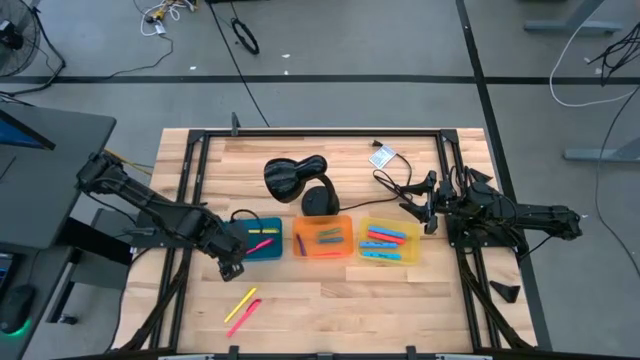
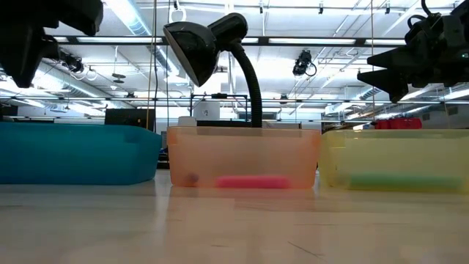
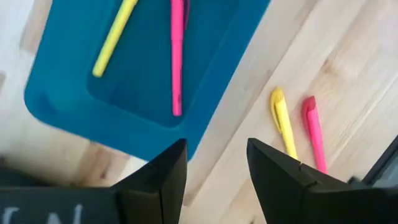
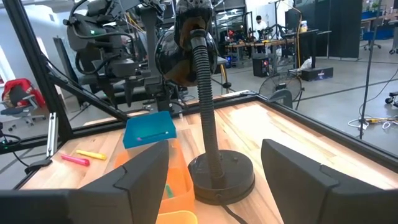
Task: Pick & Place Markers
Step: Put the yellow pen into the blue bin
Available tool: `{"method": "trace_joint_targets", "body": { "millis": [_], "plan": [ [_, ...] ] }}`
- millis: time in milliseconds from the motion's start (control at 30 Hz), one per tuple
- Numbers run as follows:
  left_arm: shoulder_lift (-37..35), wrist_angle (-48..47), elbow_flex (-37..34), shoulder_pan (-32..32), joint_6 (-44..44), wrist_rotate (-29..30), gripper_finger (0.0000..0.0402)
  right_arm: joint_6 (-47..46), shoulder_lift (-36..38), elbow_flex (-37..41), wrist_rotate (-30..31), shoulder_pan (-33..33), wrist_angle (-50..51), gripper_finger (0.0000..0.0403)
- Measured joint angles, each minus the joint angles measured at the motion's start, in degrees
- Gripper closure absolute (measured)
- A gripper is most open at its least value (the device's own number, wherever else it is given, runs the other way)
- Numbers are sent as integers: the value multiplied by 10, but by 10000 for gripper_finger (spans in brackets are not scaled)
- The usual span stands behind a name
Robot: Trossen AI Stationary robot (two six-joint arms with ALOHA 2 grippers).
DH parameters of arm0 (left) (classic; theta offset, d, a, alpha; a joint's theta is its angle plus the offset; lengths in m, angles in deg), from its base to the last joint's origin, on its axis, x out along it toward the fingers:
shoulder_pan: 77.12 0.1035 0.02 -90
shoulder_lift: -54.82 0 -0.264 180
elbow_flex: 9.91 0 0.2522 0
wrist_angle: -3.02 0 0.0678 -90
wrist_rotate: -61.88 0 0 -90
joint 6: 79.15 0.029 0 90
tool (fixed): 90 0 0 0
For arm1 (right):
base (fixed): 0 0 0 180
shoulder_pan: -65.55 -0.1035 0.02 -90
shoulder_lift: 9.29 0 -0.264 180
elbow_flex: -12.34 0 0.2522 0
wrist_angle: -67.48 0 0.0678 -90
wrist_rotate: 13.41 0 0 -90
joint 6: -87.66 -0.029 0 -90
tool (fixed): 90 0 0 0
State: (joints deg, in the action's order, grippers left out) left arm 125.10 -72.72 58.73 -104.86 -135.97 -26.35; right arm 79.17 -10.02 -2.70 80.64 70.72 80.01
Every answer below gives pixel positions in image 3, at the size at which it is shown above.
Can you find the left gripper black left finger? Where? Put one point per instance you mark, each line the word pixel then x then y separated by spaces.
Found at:
pixel 155 186

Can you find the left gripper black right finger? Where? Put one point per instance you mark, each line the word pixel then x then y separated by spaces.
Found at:
pixel 286 186

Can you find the slim purple marker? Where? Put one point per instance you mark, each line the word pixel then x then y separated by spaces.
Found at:
pixel 186 12

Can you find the yellow highlighter with clip cap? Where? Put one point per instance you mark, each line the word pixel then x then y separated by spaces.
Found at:
pixel 284 124

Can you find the slim yellow marker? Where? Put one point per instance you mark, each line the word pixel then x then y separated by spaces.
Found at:
pixel 113 37

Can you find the teal plastic bin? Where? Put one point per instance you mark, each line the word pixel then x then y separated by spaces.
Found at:
pixel 62 93

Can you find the pink highlighter with clip cap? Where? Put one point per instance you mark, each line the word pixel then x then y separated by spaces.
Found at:
pixel 314 133

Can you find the slim pink marker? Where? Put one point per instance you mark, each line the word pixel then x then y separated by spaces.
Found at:
pixel 177 62

